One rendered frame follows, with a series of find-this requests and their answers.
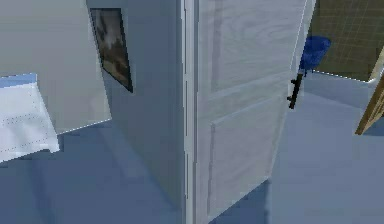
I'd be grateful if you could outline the framed brown wall picture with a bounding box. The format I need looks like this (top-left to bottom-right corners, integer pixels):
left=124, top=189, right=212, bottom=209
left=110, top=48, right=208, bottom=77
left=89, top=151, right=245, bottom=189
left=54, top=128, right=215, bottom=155
left=89, top=7, right=134, bottom=94

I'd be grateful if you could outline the blue bin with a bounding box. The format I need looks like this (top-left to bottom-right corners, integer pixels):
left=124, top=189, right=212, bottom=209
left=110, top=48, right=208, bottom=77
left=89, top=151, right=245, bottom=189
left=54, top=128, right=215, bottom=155
left=298, top=35, right=333, bottom=72

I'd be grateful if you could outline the black door handle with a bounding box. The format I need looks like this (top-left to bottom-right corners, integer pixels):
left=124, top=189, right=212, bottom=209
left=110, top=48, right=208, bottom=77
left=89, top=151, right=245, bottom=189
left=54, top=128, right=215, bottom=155
left=286, top=72, right=304, bottom=110

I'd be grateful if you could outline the light wooden furniture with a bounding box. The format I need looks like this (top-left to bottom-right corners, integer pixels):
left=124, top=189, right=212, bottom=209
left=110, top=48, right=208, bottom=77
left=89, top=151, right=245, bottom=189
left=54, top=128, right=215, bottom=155
left=354, top=46, right=384, bottom=136

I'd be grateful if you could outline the white panelled room door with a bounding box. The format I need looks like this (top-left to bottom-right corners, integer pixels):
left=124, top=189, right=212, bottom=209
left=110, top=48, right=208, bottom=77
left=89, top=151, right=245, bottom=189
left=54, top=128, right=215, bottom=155
left=194, top=0, right=317, bottom=224

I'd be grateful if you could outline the white bed with blue top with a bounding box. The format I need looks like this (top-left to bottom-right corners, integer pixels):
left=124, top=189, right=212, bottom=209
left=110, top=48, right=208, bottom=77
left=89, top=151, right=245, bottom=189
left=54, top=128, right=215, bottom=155
left=0, top=72, right=61, bottom=164

